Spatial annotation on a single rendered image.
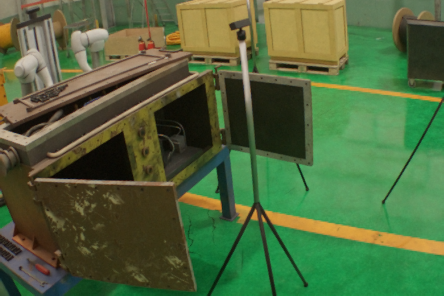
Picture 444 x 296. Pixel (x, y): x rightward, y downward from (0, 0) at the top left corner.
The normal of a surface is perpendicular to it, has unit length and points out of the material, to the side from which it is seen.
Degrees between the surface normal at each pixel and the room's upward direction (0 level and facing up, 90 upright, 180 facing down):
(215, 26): 90
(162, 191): 90
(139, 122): 90
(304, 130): 90
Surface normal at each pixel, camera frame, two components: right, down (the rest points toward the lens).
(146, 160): 0.84, 0.14
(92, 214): -0.17, 0.44
